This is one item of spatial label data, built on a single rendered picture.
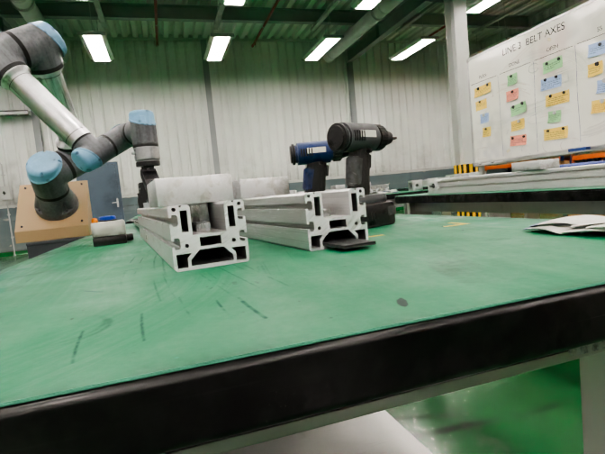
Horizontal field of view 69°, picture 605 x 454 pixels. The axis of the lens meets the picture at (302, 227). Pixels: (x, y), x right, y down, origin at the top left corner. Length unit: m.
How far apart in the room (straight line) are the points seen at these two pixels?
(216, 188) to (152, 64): 12.22
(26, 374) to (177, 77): 12.54
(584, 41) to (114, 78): 10.92
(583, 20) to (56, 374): 3.73
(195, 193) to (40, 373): 0.42
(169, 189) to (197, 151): 11.82
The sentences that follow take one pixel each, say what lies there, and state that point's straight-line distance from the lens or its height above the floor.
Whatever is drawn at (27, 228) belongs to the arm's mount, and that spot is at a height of 0.83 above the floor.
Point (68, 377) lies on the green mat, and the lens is 0.28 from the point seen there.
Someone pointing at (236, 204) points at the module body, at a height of 0.86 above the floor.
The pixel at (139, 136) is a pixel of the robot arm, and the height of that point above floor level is 1.08.
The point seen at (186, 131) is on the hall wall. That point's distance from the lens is 12.52.
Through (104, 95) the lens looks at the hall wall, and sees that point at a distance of 12.70.
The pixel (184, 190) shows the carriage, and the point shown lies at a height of 0.88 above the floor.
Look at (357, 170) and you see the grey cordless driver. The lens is 0.92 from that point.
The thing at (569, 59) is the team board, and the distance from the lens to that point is 3.84.
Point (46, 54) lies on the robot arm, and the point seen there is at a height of 1.36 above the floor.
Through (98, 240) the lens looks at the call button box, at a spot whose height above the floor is 0.79.
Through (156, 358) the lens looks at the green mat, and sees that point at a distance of 0.28.
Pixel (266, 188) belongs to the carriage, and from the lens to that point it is 0.95.
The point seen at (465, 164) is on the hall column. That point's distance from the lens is 9.11.
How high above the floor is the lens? 0.87
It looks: 5 degrees down
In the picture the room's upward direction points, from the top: 6 degrees counter-clockwise
